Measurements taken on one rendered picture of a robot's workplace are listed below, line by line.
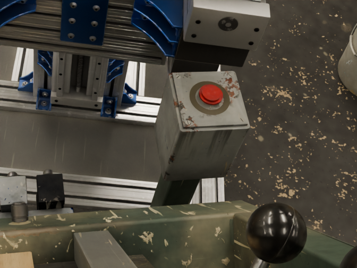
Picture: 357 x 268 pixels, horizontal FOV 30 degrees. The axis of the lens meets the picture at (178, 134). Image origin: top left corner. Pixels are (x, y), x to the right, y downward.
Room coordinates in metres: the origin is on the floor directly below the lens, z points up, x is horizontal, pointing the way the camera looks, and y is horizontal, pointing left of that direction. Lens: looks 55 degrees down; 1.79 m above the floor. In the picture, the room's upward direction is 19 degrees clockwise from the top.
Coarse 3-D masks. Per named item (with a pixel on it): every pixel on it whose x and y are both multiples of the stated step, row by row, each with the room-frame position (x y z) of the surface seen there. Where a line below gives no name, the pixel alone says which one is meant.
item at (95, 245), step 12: (84, 240) 0.36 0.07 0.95; (96, 240) 0.37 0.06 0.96; (108, 240) 0.37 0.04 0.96; (84, 252) 0.32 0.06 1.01; (96, 252) 0.33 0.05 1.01; (108, 252) 0.33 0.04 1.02; (120, 252) 0.33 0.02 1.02; (84, 264) 0.31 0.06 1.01; (96, 264) 0.29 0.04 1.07; (108, 264) 0.29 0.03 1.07; (120, 264) 0.30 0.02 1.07; (132, 264) 0.30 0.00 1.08
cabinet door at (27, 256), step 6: (24, 252) 0.34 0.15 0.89; (30, 252) 0.35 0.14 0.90; (0, 258) 0.32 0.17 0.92; (6, 258) 0.32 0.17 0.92; (12, 258) 0.32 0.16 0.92; (18, 258) 0.32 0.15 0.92; (24, 258) 0.32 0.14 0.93; (30, 258) 0.32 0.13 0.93; (0, 264) 0.30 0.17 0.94; (6, 264) 0.30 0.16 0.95; (12, 264) 0.30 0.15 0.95; (18, 264) 0.30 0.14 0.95; (24, 264) 0.31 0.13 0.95; (30, 264) 0.31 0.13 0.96
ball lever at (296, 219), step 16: (272, 208) 0.21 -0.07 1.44; (288, 208) 0.21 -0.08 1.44; (256, 224) 0.20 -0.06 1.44; (272, 224) 0.20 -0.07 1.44; (288, 224) 0.20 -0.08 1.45; (304, 224) 0.21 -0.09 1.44; (256, 240) 0.19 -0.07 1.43; (272, 240) 0.19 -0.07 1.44; (288, 240) 0.19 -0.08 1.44; (304, 240) 0.20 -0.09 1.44; (272, 256) 0.19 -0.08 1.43; (288, 256) 0.19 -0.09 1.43
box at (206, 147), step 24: (192, 72) 0.72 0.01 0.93; (216, 72) 0.74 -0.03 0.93; (168, 96) 0.68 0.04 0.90; (240, 96) 0.71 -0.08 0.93; (168, 120) 0.65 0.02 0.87; (192, 120) 0.63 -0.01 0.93; (216, 120) 0.64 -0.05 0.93; (240, 120) 0.66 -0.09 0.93; (168, 144) 0.63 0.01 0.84; (192, 144) 0.61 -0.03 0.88; (216, 144) 0.63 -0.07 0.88; (240, 144) 0.65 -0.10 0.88; (168, 168) 0.60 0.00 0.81; (192, 168) 0.62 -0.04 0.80; (216, 168) 0.64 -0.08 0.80
